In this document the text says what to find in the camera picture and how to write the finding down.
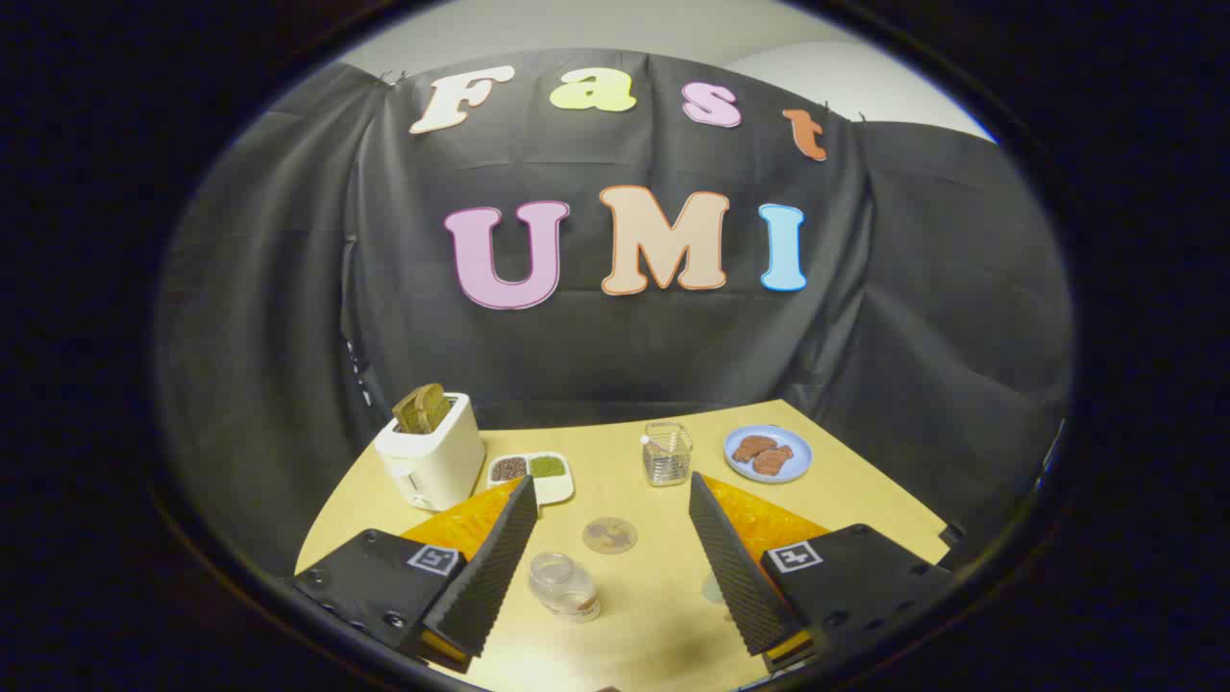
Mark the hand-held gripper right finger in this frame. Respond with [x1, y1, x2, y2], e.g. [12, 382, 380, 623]
[687, 470, 954, 673]

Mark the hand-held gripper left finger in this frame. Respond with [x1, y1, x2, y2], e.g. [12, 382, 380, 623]
[293, 475, 540, 673]

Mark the clear plastic juice bottle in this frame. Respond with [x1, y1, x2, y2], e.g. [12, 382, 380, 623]
[528, 551, 603, 624]

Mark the round clear coaster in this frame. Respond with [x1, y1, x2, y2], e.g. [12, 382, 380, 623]
[581, 516, 639, 556]

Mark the clear glass cup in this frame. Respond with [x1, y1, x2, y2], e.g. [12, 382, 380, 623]
[640, 421, 695, 488]

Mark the white divided tray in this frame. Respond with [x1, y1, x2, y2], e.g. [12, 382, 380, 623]
[486, 452, 576, 510]

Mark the wooden table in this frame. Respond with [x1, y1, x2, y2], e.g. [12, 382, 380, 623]
[293, 399, 952, 692]

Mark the light blue plate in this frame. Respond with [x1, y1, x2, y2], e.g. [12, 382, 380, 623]
[723, 424, 814, 484]

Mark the white toaster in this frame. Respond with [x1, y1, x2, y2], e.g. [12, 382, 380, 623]
[374, 391, 487, 512]

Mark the brown toast slice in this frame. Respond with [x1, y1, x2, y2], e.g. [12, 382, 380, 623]
[392, 383, 453, 435]

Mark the black backdrop cloth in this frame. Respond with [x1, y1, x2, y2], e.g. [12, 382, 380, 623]
[154, 48, 1075, 580]

